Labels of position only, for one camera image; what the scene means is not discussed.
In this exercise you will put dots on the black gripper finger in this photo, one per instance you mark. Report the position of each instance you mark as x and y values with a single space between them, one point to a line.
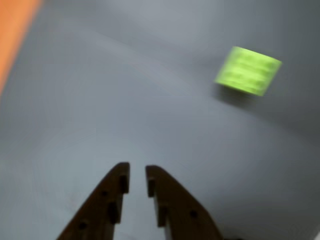
100 207
180 210

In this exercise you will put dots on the green lego block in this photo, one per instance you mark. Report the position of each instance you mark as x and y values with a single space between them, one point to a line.
247 71

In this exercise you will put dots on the grey mat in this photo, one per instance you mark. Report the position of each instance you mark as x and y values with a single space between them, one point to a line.
150 100

